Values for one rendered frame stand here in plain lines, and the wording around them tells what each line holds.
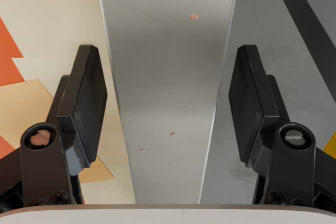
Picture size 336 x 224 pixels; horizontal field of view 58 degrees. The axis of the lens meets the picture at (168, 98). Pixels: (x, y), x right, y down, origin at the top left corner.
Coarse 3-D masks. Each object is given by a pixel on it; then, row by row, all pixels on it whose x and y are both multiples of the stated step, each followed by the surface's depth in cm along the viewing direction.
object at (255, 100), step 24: (240, 48) 12; (240, 72) 12; (264, 72) 11; (240, 96) 12; (264, 96) 10; (240, 120) 12; (264, 120) 10; (288, 120) 10; (240, 144) 12; (264, 144) 10; (264, 168) 10
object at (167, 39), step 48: (144, 0) 8; (192, 0) 8; (144, 48) 9; (192, 48) 9; (144, 96) 11; (192, 96) 11; (144, 144) 13; (192, 144) 13; (144, 192) 16; (192, 192) 16
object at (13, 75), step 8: (0, 64) 14; (8, 64) 14; (0, 72) 15; (8, 72) 15; (16, 72) 15; (0, 80) 15; (8, 80) 15; (16, 80) 15; (24, 80) 15; (0, 136) 19; (0, 144) 19; (8, 144) 19; (0, 152) 20; (8, 152) 20
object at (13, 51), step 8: (0, 24) 13; (0, 32) 13; (8, 32) 13; (0, 40) 13; (8, 40) 13; (0, 48) 14; (8, 48) 14; (16, 48) 14; (0, 56) 14; (8, 56) 14; (16, 56) 14
